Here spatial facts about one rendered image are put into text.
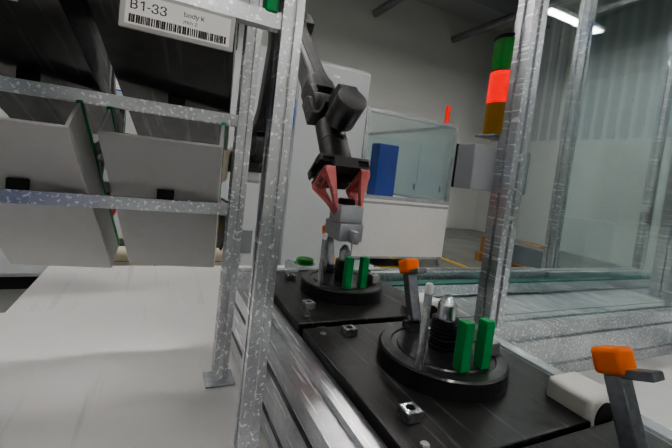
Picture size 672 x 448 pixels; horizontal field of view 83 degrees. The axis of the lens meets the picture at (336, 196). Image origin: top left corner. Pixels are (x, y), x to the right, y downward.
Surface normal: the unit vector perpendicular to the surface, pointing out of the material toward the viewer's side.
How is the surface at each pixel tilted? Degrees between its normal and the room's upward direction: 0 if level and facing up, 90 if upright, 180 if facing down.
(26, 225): 135
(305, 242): 90
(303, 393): 0
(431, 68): 90
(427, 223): 90
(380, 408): 0
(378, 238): 90
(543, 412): 0
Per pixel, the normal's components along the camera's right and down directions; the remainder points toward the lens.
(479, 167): 0.43, 0.11
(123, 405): 0.11, -0.99
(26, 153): 0.11, 0.76
